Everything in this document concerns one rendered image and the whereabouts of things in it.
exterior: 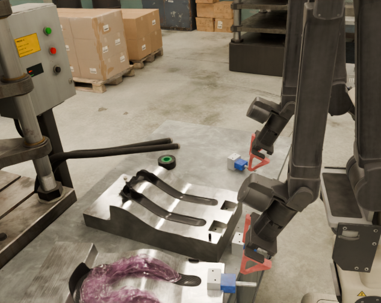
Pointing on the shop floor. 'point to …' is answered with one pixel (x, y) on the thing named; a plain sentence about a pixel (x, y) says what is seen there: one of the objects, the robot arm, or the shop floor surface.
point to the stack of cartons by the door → (214, 15)
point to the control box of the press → (39, 70)
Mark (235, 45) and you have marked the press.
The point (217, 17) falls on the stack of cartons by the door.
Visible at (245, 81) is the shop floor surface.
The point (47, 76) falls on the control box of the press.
